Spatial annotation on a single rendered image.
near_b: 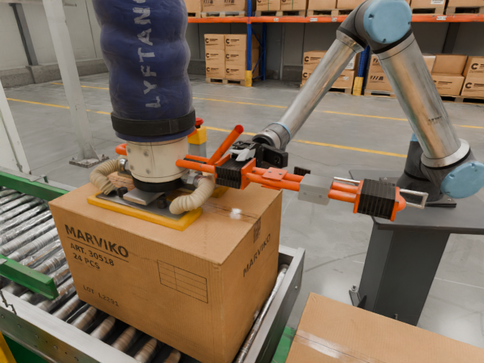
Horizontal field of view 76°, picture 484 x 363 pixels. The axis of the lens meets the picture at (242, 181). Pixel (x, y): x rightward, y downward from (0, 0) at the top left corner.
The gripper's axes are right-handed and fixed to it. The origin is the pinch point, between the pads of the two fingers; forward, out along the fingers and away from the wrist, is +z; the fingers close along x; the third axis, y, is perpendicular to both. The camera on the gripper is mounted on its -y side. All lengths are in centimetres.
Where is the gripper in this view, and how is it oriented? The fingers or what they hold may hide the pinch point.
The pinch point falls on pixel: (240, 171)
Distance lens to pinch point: 82.5
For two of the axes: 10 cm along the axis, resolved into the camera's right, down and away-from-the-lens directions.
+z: -4.3, 4.0, -8.1
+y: -9.0, -2.1, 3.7
